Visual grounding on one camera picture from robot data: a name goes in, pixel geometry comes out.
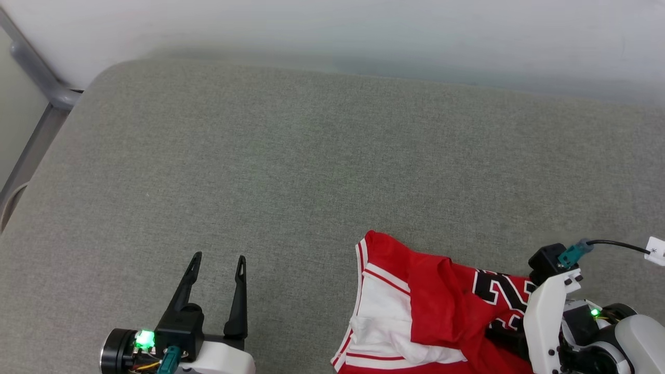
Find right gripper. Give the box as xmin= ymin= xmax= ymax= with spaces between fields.
xmin=485 ymin=268 xmax=637 ymax=374

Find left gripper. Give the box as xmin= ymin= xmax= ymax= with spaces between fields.
xmin=100 ymin=251 xmax=257 ymax=374

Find red and white jersey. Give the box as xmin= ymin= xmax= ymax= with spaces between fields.
xmin=330 ymin=230 xmax=539 ymax=374

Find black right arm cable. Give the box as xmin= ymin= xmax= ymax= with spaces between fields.
xmin=557 ymin=238 xmax=651 ymax=269

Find white cable label tag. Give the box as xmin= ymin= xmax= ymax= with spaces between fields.
xmin=644 ymin=236 xmax=665 ymax=267

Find grey metal frame bar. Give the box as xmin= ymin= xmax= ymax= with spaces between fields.
xmin=0 ymin=7 xmax=85 ymax=234

